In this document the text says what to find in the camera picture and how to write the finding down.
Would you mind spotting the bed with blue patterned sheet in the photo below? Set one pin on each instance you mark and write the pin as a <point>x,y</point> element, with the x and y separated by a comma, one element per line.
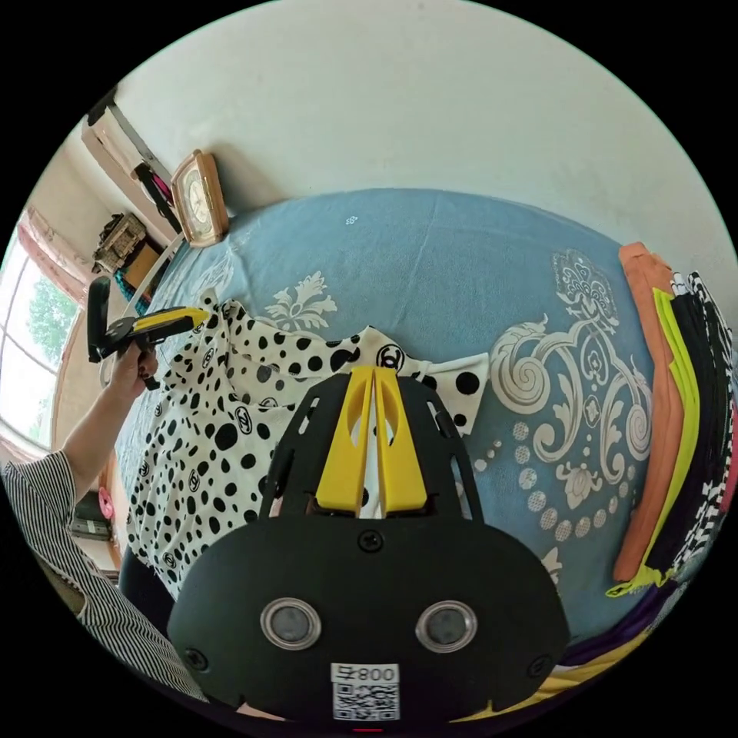
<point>432,277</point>

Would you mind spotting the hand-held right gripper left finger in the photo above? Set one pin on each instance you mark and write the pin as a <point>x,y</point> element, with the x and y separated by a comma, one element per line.
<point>347,461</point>

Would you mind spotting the pile of clothes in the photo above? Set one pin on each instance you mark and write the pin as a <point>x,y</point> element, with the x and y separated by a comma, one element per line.
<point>657,403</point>

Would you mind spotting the person's left hand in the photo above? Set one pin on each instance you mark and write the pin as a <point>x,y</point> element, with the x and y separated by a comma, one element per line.
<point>128,375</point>

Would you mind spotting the clock with pink frame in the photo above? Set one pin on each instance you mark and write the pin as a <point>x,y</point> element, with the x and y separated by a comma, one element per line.
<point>196,199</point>

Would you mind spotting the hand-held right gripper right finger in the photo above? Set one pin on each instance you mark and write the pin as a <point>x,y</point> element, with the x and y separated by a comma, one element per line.
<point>403,467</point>

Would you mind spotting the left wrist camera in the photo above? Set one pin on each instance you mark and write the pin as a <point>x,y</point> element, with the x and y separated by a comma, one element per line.
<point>98,317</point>

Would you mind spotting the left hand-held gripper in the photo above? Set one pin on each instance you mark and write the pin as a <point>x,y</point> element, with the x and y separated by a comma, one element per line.
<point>124,332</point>

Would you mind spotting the pink curtain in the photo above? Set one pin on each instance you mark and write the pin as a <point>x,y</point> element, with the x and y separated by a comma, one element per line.
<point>55,251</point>

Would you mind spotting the window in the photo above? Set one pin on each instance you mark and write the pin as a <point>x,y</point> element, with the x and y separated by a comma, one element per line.
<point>31,352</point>

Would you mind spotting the white short sleeve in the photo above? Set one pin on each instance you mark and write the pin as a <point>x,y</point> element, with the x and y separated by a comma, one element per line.
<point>207,415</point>

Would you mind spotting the person's left forearm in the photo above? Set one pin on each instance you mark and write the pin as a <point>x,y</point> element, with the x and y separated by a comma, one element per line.
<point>92,438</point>

